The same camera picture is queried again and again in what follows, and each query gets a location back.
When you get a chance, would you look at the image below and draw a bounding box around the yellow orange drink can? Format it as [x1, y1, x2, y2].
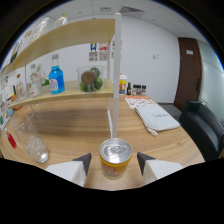
[99, 137, 133, 181]

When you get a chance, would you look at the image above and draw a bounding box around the small red liquid bottle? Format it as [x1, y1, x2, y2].
[3, 128, 18, 150]

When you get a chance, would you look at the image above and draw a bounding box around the clear bottle green cap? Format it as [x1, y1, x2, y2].
[53, 12, 69, 29]

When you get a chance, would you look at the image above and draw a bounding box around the clear glass with ice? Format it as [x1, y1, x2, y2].
[10, 113, 50, 164]

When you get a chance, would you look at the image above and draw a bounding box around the black sofa chair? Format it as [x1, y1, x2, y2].
[178, 99, 224, 162]

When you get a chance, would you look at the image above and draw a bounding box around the orange printed paper sheet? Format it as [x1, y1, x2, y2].
[124, 95, 156, 110]

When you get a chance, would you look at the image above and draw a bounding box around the white orange plastic jar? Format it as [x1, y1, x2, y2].
[118, 73, 128, 96]

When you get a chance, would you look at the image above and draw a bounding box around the blue liquid bottle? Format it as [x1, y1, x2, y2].
[48, 53, 66, 95]

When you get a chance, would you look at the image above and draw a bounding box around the clear jar of limes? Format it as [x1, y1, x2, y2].
[75, 65, 105, 93]

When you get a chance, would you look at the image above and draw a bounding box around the brown wooden muddler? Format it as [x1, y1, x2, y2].
[80, 70, 97, 86]

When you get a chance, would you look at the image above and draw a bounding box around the clear bottle orange cap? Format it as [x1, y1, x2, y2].
[14, 73, 27, 103]

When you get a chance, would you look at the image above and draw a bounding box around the brown door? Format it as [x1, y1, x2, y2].
[173, 37, 203, 112]

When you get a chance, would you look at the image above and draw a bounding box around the white wooden two-tier shelf rack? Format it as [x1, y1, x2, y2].
[0, 12, 123, 139]

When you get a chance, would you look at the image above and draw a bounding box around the ceiling air vent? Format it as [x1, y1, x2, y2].
[119, 5, 145, 14]

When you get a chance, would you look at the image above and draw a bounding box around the blue wall poster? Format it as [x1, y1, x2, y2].
[89, 42, 99, 62]

